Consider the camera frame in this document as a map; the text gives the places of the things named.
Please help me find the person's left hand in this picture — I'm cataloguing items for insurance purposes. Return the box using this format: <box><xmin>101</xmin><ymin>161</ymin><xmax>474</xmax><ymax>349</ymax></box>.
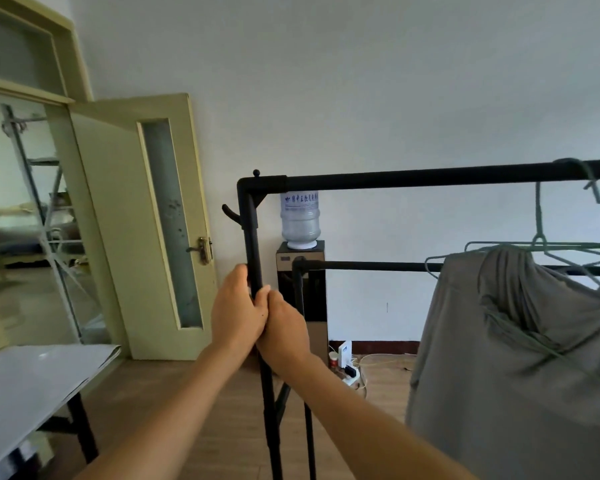
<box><xmin>210</xmin><ymin>263</ymin><xmax>272</xmax><ymax>353</ymax></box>

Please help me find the person's right hand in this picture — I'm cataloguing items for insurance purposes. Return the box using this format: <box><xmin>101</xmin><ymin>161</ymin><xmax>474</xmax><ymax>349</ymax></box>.
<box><xmin>256</xmin><ymin>290</ymin><xmax>313</xmax><ymax>371</ymax></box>

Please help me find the black metal clothes rack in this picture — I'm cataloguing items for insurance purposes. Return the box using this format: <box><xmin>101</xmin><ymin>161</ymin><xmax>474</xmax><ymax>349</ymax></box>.
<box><xmin>222</xmin><ymin>158</ymin><xmax>600</xmax><ymax>480</ymax></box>

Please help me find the person's left forearm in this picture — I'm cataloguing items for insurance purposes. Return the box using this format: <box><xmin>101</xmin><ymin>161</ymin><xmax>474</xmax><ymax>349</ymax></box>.
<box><xmin>74</xmin><ymin>341</ymin><xmax>261</xmax><ymax>480</ymax></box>

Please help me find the person's right forearm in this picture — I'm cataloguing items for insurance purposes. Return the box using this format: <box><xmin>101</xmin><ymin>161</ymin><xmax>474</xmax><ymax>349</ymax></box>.
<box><xmin>274</xmin><ymin>351</ymin><xmax>482</xmax><ymax>480</ymax></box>

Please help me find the black water dispenser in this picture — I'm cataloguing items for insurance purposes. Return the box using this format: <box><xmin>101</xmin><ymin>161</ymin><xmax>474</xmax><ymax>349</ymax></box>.
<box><xmin>275</xmin><ymin>240</ymin><xmax>330</xmax><ymax>366</ymax></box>

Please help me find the clear water jug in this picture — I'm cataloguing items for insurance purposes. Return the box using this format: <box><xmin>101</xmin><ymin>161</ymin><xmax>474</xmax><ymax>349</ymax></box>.
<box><xmin>279</xmin><ymin>191</ymin><xmax>323</xmax><ymax>251</ymax></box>

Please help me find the pale green wooden door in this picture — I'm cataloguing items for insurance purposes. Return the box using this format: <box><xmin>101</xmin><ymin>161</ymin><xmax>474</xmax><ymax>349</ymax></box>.
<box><xmin>69</xmin><ymin>93</ymin><xmax>219</xmax><ymax>362</ymax></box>

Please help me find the grey hanging garment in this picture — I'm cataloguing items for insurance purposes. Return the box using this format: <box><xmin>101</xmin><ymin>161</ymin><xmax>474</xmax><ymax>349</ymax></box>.
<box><xmin>405</xmin><ymin>244</ymin><xmax>600</xmax><ymax>480</ymax></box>

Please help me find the grey metal ladder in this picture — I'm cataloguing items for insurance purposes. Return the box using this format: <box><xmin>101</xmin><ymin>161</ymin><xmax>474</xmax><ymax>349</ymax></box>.
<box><xmin>0</xmin><ymin>103</ymin><xmax>107</xmax><ymax>345</ymax></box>

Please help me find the white folding table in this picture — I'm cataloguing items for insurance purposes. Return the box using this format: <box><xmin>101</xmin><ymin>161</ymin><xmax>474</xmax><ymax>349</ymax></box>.
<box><xmin>0</xmin><ymin>344</ymin><xmax>123</xmax><ymax>480</ymax></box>

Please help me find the brass door handle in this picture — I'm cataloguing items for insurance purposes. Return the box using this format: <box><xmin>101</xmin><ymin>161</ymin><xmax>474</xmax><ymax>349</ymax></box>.
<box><xmin>186</xmin><ymin>237</ymin><xmax>214</xmax><ymax>266</ymax></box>

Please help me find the yellow cable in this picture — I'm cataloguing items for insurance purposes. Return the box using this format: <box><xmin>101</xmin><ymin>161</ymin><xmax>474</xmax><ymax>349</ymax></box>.
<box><xmin>352</xmin><ymin>353</ymin><xmax>419</xmax><ymax>398</ymax></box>

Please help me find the green wire hanger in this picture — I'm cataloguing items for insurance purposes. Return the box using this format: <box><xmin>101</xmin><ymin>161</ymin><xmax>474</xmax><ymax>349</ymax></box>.
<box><xmin>463</xmin><ymin>182</ymin><xmax>600</xmax><ymax>261</ymax></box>
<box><xmin>554</xmin><ymin>158</ymin><xmax>600</xmax><ymax>205</ymax></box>
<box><xmin>424</xmin><ymin>252</ymin><xmax>600</xmax><ymax>305</ymax></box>

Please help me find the bed with wooden frame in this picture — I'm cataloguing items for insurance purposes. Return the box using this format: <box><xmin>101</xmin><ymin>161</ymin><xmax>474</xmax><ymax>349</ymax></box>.
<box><xmin>0</xmin><ymin>204</ymin><xmax>83</xmax><ymax>269</ymax></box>

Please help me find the pale green door frame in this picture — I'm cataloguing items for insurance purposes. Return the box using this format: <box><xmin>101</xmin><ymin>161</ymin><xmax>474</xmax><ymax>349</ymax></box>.
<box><xmin>0</xmin><ymin>0</ymin><xmax>131</xmax><ymax>356</ymax></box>

